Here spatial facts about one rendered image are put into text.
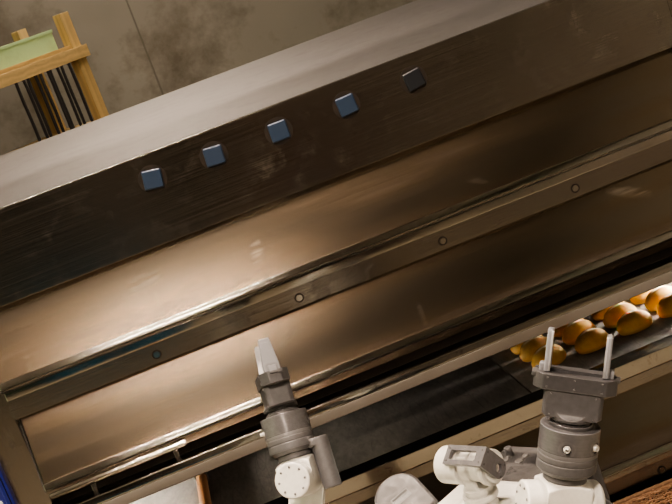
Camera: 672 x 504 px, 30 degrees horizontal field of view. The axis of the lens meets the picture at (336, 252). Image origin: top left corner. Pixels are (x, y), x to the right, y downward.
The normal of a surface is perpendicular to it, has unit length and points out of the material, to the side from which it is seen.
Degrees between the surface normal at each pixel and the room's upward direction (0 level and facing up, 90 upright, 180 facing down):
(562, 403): 83
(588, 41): 90
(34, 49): 90
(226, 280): 70
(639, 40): 90
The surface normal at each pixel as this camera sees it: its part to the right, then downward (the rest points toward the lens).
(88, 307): 0.05, -0.15
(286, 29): 0.14, 0.18
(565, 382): -0.24, 0.18
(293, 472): -0.25, -0.11
